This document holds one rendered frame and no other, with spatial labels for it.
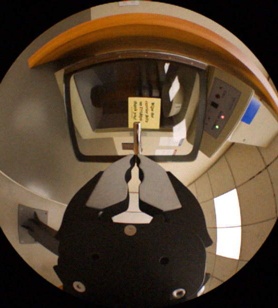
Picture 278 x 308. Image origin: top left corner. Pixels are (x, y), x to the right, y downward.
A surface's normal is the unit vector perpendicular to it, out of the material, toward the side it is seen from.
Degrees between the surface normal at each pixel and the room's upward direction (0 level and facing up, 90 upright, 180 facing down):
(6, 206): 0
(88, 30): 90
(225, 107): 135
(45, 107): 0
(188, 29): 90
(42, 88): 0
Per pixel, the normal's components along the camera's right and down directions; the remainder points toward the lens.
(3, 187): 1.00, 0.00
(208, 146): -0.72, 0.58
